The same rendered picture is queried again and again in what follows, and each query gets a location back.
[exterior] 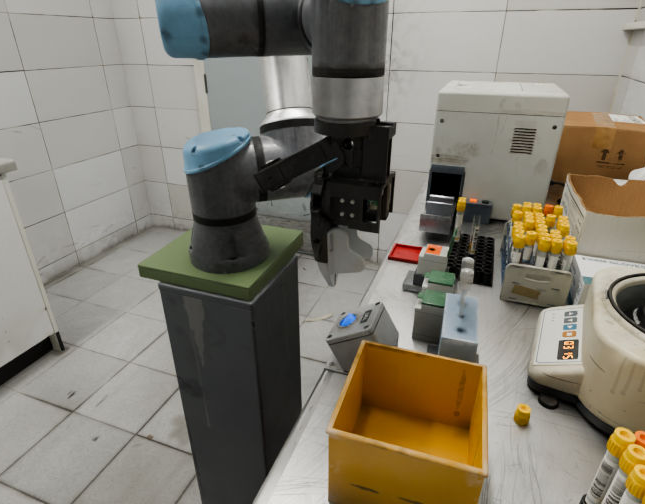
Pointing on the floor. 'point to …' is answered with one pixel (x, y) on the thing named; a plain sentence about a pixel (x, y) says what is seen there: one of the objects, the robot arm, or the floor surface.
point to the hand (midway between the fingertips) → (327, 275)
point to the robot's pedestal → (236, 380)
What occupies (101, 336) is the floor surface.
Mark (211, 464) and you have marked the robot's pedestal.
